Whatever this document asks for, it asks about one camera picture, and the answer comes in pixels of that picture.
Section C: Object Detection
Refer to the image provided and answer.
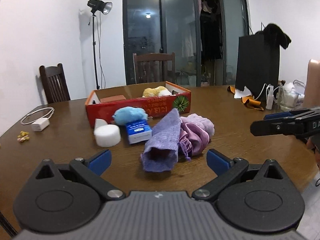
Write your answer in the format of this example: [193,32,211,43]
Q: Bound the white foam sponge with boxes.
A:
[93,119,121,148]

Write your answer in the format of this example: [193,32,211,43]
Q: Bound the pink satin pouch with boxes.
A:
[178,122,210,161]

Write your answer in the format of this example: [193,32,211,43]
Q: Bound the blue tissue pack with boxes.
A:
[125,120,152,144]

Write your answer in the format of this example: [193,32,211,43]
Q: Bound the light blue plush toy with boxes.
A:
[112,106,148,126]

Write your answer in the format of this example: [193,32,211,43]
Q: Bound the purple knitted cloth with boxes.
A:
[140,108,181,173]

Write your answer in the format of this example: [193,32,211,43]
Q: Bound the brown layered sponge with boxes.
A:
[100,95,126,103]

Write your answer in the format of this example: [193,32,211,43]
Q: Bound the yellow plush toy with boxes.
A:
[142,86,172,98]

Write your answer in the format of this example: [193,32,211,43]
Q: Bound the person right hand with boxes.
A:
[306,137,319,159]

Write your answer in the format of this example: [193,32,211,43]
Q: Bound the glass jar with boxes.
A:
[277,80,306,112]

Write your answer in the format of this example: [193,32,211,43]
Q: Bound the white spray bottle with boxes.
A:
[266,84,274,110]

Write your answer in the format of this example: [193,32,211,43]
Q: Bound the white paper sheet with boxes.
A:
[234,86,252,99]

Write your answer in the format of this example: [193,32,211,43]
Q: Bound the small yellow candy pile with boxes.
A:
[17,131,30,142]

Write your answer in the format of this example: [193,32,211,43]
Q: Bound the dark wooden chair left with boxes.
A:
[39,63,71,103]

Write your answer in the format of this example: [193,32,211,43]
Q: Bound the black garment on stand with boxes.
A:
[255,23,292,50]

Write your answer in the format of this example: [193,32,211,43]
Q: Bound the red cardboard box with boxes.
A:
[85,81,191,126]

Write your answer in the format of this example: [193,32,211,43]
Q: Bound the dark wooden chair by door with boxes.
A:
[133,52,176,83]

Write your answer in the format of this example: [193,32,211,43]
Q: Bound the sliding glass door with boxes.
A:
[123,0,249,87]

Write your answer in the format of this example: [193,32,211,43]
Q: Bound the studio light on stand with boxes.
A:
[87,0,113,89]

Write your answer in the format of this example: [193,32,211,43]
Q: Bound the white charger with cable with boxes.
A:
[20,107,55,132]

